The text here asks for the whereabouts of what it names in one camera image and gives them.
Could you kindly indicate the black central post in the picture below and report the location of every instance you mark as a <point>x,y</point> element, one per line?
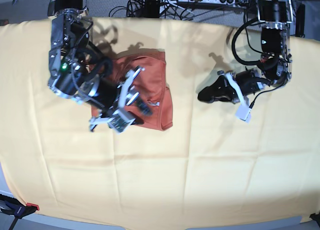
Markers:
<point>151,9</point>

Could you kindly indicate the black power adapter box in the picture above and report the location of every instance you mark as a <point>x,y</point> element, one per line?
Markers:
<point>251,10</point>

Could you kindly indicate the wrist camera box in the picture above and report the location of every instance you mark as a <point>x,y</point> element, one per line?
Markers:
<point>120,120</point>
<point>244,113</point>

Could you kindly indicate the black clamp right corner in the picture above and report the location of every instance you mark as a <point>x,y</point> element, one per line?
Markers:
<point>315,217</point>

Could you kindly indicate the yellow table cloth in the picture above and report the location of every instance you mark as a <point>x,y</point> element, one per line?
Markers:
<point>209,169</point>

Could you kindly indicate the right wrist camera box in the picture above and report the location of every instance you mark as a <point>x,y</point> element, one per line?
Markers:
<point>120,120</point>

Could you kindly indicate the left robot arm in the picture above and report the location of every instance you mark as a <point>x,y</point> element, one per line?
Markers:
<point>272,69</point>

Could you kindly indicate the blue clamp with red tip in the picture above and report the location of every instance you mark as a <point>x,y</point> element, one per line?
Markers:
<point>12,207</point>

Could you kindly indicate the orange-red T-shirt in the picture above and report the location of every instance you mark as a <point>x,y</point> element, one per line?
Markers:
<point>151,85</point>

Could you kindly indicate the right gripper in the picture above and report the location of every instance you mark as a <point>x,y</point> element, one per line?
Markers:
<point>117,97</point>

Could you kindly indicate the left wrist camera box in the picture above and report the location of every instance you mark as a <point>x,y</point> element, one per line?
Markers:
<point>244,113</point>

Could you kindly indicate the black tower case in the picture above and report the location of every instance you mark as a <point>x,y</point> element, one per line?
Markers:
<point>300,21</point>

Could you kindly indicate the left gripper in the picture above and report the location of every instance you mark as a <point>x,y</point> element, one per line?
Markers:
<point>227,85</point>

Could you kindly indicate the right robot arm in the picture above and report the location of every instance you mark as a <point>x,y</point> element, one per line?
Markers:
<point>79,70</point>

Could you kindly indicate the red clamp at left edge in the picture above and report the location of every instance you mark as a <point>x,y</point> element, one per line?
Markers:
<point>4,22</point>

